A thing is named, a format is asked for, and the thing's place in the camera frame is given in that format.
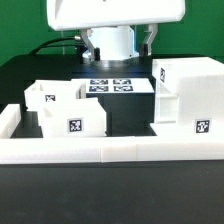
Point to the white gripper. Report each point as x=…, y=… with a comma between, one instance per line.
x=86, y=14

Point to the white front drawer tray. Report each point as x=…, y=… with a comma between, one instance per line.
x=78, y=118

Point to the white drawer tray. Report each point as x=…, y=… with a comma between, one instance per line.
x=78, y=118
x=53, y=91

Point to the white drawer cabinet box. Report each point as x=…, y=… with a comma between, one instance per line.
x=189, y=97

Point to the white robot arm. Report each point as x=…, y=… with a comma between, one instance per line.
x=114, y=31

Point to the white rear drawer tray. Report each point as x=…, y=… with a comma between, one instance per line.
x=53, y=91

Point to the white marker tag sheet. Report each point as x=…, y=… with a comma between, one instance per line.
x=116, y=85

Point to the white U-shaped fence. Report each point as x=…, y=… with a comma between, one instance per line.
x=102, y=150

